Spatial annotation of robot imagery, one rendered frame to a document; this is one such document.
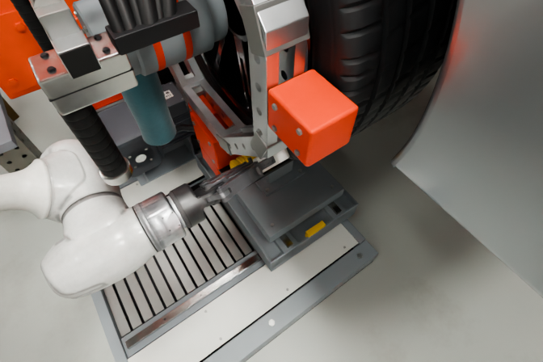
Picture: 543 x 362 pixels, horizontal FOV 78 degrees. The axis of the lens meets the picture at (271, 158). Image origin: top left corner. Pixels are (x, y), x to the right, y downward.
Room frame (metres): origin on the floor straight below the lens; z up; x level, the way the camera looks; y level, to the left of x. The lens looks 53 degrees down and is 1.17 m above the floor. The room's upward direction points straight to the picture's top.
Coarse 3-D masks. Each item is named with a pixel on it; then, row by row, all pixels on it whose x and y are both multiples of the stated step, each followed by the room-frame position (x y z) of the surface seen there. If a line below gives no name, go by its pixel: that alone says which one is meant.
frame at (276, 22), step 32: (256, 0) 0.34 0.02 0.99; (288, 0) 0.36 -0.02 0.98; (256, 32) 0.33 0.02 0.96; (288, 32) 0.34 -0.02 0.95; (192, 64) 0.67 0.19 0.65; (256, 64) 0.34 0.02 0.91; (288, 64) 0.35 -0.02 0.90; (192, 96) 0.59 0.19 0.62; (256, 96) 0.34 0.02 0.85; (224, 128) 0.49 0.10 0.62; (256, 128) 0.34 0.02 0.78
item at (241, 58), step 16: (224, 0) 0.66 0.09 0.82; (240, 16) 0.64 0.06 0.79; (240, 32) 0.60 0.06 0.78; (224, 48) 0.65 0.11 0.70; (240, 48) 0.58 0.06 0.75; (208, 64) 0.68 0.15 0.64; (224, 64) 0.69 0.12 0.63; (240, 64) 0.59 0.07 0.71; (224, 80) 0.64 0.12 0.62; (240, 80) 0.65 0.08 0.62; (240, 96) 0.59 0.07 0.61
